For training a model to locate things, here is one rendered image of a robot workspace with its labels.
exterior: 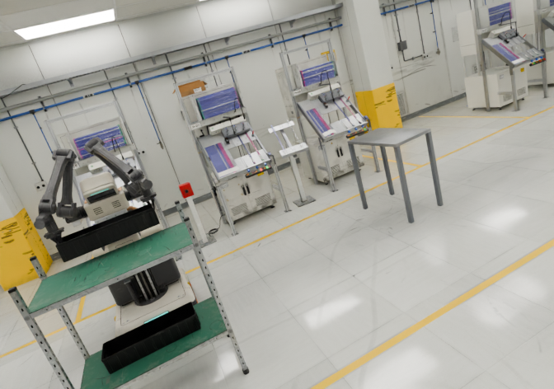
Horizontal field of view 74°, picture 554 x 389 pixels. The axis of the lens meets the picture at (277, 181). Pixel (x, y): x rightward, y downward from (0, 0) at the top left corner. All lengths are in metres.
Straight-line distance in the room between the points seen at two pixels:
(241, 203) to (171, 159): 1.83
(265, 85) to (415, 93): 3.27
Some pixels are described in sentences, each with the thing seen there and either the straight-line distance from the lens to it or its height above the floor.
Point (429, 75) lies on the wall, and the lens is 8.49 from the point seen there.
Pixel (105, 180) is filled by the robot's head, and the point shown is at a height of 1.34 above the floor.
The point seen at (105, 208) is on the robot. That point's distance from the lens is 2.82.
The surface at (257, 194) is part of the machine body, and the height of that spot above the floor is 0.27.
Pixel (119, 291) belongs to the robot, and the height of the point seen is 0.43.
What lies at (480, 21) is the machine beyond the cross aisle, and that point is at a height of 1.51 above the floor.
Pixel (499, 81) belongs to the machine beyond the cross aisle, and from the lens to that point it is 7.32.
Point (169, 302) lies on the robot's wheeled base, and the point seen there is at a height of 0.28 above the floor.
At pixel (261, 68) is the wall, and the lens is 6.51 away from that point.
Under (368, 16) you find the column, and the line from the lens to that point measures 7.02.
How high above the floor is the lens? 1.71
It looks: 16 degrees down
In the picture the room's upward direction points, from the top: 17 degrees counter-clockwise
